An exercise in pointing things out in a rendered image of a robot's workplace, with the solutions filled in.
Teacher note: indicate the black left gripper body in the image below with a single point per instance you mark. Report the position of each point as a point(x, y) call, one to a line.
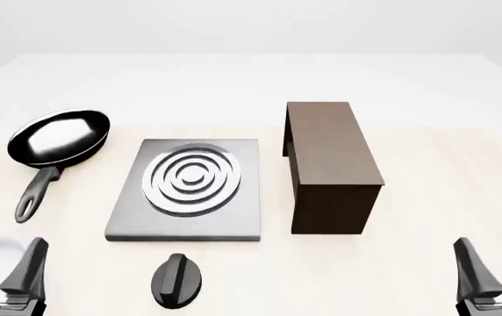
point(18, 307)

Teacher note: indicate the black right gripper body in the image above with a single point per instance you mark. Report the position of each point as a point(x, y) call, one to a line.
point(483, 309)

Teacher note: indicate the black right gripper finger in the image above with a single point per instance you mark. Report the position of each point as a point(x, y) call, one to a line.
point(475, 276)

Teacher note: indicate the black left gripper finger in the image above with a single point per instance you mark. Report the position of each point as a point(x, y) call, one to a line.
point(29, 276)

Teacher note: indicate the flat grey stove plate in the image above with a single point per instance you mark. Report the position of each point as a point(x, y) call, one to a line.
point(128, 217)

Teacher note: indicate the round black stove knob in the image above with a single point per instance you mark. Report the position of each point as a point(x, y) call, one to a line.
point(174, 283)

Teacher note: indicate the black frying pan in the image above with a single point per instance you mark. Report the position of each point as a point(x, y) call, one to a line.
point(23, 148)

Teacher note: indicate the dark brown wooden shelf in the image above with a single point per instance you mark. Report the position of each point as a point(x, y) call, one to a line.
point(330, 151)

